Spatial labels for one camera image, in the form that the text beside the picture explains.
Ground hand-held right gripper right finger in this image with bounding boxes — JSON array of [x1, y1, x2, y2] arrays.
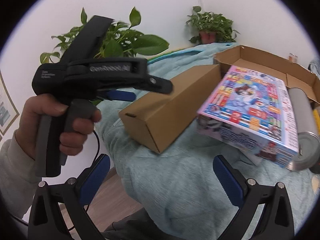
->
[[212, 155, 295, 240]]

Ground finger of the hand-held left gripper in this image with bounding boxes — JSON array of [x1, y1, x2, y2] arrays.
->
[[97, 89, 136, 102], [147, 76, 174, 95]]

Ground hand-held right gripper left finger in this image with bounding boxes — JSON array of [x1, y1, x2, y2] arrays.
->
[[27, 154, 111, 240]]

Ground long brown cardboard box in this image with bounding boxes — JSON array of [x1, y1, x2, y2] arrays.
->
[[119, 64, 223, 154]]

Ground person's left forearm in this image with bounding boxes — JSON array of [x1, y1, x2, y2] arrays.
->
[[0, 130, 43, 220]]

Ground person's left hand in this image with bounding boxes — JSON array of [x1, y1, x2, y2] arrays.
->
[[19, 95, 102, 160]]

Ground large leafy green plant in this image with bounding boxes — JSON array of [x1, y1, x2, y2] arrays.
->
[[40, 6, 170, 105]]

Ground teal quilted blanket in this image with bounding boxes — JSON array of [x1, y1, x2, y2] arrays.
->
[[96, 42, 320, 232]]

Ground person's grey trousers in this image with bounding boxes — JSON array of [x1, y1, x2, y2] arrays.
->
[[105, 207, 160, 240]]

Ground colourful printed game box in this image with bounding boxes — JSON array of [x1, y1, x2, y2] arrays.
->
[[196, 65, 299, 168]]

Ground small potted green plant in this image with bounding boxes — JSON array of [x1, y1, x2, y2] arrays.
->
[[185, 6, 240, 45]]

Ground silver metal canister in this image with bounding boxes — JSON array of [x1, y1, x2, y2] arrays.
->
[[285, 87, 320, 172]]

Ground yellow label clear jar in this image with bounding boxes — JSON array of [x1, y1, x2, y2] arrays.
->
[[312, 106, 320, 136]]

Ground black cable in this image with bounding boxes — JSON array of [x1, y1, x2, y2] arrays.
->
[[66, 129, 100, 232]]

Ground framed wall picture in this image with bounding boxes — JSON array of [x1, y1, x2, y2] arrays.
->
[[0, 70, 20, 142]]

